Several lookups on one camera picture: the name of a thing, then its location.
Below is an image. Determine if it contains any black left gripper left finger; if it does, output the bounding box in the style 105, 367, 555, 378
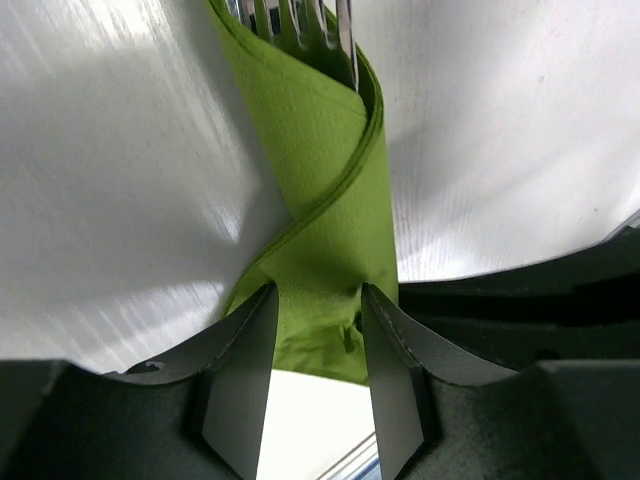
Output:
1, 285, 278, 479

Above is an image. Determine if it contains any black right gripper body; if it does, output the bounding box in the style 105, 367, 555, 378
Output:
399, 229, 639, 370

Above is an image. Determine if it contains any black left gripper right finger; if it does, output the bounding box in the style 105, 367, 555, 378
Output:
362, 285, 639, 479

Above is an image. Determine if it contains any green paper napkin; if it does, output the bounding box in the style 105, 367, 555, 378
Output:
210, 1, 398, 384

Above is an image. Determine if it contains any aluminium mounting rail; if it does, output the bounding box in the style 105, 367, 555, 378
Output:
318, 433, 382, 480

